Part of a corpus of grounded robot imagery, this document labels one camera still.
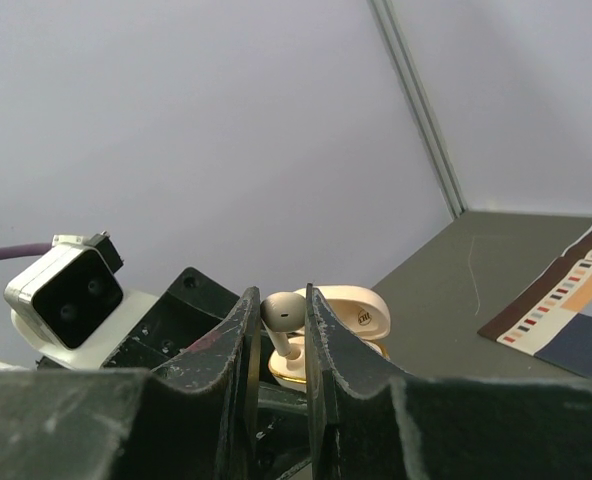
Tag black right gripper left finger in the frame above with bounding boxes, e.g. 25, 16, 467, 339
0, 287, 260, 479

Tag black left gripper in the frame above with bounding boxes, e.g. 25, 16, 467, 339
35, 266, 312, 480

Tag beige case with black oval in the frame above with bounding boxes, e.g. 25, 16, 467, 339
267, 285, 391, 392

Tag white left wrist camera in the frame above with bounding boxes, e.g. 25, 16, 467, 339
4, 231, 158, 370

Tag aluminium frame post left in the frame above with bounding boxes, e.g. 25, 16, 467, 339
369, 0, 467, 219

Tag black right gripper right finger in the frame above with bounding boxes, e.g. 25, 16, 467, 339
305, 286, 592, 479

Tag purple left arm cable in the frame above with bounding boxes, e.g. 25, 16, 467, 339
0, 241, 53, 374

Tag multicoloured patchwork placemat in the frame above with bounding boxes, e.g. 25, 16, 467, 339
478, 225, 592, 379

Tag white earbud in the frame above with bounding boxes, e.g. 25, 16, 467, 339
260, 292, 306, 360

